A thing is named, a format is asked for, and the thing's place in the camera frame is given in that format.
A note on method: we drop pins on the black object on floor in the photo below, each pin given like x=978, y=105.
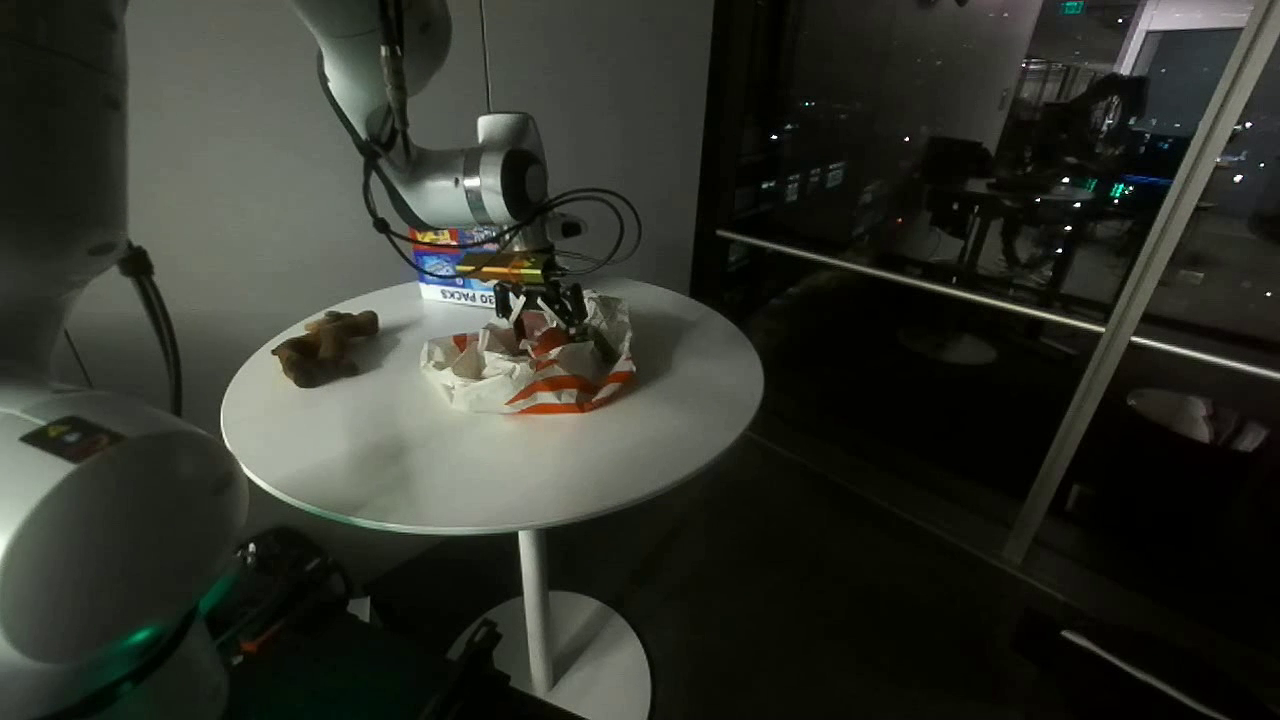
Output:
x=284, y=595

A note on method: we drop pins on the white slanted window frame beam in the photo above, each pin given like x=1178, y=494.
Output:
x=1134, y=295

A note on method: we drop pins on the white orange plastic bag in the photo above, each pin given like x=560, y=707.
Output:
x=560, y=380

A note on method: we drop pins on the brown plush toy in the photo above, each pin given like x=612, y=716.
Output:
x=324, y=350

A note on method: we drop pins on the white table pedestal base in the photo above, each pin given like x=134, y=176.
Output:
x=532, y=602

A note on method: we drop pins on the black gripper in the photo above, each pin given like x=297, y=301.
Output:
x=529, y=284

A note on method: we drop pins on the blue snack pack box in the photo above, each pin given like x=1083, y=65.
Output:
x=444, y=276

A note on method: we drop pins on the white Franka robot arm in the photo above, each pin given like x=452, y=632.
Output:
x=465, y=181

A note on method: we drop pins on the white horizontal window rail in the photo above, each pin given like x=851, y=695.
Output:
x=932, y=284

